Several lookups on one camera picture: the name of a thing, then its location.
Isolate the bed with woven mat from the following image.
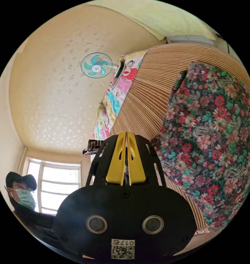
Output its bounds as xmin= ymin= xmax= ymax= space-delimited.
xmin=93 ymin=42 xmax=250 ymax=235

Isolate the floral blanket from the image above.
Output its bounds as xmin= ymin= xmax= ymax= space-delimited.
xmin=153 ymin=61 xmax=250 ymax=229

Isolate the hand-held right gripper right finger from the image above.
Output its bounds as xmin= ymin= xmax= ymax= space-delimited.
xmin=127 ymin=132 xmax=147 ymax=185

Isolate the window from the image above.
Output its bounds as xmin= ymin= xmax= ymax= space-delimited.
xmin=19 ymin=157 xmax=82 ymax=215

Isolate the black and white long sleeve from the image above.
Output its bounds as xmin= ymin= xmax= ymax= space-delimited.
xmin=82 ymin=139 xmax=107 ymax=156

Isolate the teal wall fan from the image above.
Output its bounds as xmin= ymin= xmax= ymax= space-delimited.
xmin=80 ymin=52 xmax=126 ymax=79

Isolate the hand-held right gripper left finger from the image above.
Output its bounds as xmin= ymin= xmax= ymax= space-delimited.
xmin=106 ymin=132 xmax=127 ymax=185

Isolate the person's body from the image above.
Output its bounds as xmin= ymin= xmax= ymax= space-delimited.
xmin=5 ymin=171 xmax=63 ymax=251

